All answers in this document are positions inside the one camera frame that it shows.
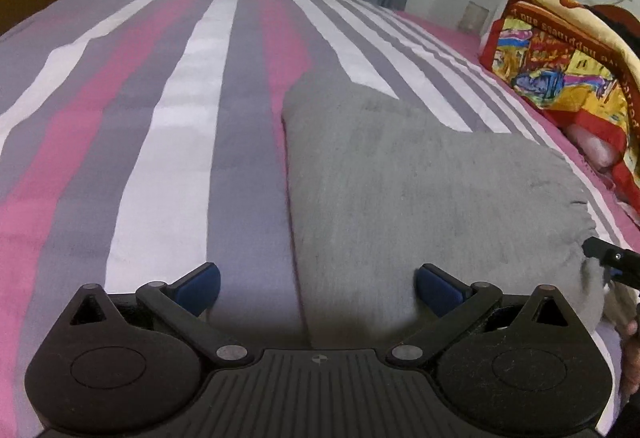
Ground grey pants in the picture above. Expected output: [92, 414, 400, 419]
[282, 73, 604, 348]

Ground pink pillow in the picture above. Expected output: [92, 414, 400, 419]
[564, 124, 620, 171]

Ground striped pink purple bedsheet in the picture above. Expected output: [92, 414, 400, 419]
[1, 0, 639, 437]

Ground colourful folded blanket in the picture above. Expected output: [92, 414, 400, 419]
[480, 0, 639, 209]

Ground wall socket plate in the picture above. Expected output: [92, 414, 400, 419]
[457, 1, 489, 35]

